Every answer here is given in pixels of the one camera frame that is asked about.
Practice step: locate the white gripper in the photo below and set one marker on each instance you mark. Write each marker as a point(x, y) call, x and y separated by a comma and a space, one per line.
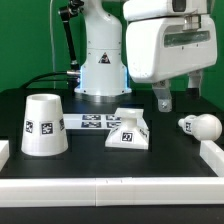
point(159, 49)

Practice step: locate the white lamp bulb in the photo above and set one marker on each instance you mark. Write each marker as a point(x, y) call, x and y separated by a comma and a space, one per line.
point(203, 127)

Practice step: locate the white lamp base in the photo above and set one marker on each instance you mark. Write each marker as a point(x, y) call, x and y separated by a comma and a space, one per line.
point(129, 134)

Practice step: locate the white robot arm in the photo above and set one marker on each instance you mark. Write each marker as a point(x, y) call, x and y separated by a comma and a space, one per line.
point(105, 73)

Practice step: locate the white lamp shade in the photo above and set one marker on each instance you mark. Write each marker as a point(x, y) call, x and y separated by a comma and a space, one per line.
point(44, 132)

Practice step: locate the white right fence block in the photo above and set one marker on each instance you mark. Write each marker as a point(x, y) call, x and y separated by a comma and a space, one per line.
point(213, 155)

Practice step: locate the white fence block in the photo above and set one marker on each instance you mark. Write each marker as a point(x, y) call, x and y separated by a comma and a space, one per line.
point(4, 152)
point(213, 155)

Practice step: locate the white marker tag plate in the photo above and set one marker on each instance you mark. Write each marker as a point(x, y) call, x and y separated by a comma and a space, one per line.
point(91, 121)

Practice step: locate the white left fence block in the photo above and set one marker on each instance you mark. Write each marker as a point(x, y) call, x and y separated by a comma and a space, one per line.
point(4, 152)

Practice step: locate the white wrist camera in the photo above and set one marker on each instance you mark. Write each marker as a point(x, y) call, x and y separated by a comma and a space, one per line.
point(146, 9)

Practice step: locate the white front fence rail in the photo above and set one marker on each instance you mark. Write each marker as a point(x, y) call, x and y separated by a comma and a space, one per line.
point(110, 191)

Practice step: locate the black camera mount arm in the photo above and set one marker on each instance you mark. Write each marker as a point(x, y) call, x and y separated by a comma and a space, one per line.
point(66, 13)

